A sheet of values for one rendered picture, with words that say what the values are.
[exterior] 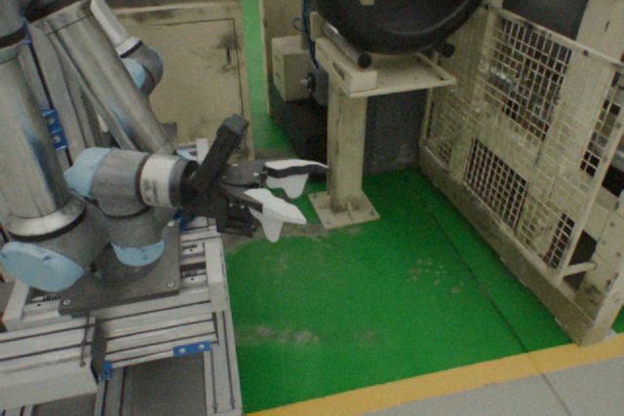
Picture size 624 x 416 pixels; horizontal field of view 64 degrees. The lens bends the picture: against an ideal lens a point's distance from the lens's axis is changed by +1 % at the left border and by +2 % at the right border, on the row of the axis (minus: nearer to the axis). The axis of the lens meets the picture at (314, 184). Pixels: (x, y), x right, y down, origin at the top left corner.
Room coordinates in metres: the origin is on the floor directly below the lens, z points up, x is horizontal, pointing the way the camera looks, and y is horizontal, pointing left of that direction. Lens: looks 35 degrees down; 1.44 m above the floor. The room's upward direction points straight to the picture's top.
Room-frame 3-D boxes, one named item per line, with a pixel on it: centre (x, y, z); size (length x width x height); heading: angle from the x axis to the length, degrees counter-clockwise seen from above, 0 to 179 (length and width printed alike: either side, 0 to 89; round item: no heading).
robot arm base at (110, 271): (0.75, 0.40, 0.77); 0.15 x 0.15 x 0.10
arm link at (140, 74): (1.24, 0.51, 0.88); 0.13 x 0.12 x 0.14; 179
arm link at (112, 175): (0.59, 0.28, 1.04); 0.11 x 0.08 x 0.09; 78
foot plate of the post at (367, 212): (1.85, -0.14, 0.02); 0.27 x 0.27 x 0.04; 17
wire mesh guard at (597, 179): (1.49, -0.61, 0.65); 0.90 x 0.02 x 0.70; 17
